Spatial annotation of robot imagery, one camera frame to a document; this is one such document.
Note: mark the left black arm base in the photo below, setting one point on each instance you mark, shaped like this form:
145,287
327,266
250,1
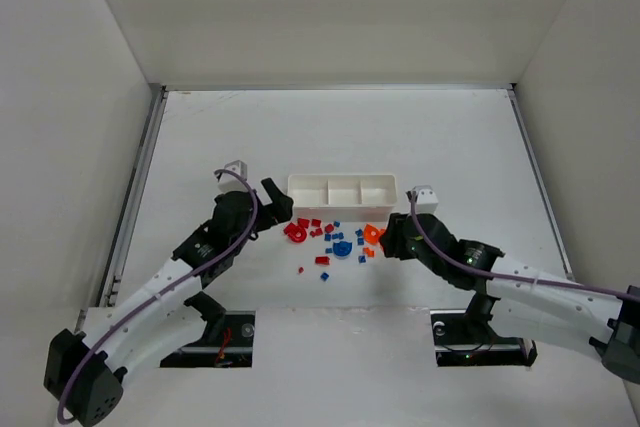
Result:
226,342

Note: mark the large blue round lego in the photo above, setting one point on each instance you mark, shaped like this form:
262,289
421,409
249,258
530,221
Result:
342,249

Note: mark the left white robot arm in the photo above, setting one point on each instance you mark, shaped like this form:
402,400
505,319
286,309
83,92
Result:
87,371

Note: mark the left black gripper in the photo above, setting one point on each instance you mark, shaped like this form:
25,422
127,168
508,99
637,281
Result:
267,212

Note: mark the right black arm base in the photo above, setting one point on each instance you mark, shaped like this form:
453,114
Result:
463,338

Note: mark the large red round lego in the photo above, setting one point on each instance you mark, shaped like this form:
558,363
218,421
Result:
295,233

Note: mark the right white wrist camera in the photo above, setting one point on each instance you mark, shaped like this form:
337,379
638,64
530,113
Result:
423,198

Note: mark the right metal rail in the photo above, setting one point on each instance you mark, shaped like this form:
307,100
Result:
559,242

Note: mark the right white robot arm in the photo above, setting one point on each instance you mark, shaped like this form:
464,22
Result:
513,299

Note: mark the red curved lego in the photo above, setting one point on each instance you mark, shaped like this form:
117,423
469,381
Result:
303,222

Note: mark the white three-compartment tray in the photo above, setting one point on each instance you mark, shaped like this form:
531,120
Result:
367,197

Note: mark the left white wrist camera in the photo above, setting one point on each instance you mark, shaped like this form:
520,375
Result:
231,177

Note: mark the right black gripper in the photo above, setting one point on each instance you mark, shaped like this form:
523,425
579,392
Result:
396,240

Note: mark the metal rail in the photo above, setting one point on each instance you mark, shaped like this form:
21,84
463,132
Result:
559,242
116,260

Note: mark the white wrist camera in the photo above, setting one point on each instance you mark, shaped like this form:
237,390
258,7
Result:
231,177
423,198

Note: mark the left metal rail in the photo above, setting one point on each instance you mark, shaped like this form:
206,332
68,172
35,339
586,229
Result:
116,260

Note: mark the large orange round lego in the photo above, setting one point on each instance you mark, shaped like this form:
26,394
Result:
372,234

